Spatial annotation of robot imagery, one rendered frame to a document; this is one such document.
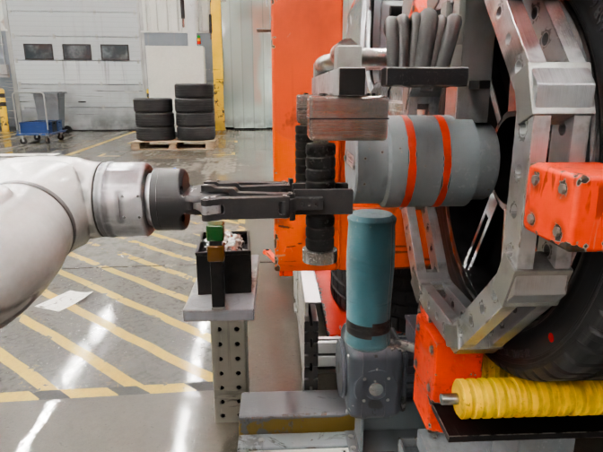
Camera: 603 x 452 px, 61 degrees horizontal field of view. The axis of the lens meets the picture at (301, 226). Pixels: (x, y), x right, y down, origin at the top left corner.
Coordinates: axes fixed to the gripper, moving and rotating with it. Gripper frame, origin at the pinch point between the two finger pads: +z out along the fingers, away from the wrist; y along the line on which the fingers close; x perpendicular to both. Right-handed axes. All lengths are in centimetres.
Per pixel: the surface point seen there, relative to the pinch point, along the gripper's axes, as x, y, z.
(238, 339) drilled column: -56, -72, -17
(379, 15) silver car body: 56, -259, 56
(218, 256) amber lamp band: -24, -53, -19
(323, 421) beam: -72, -56, 6
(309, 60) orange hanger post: 19, -59, 2
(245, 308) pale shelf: -38, -54, -13
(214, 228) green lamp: -18, -53, -20
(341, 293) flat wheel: -51, -92, 15
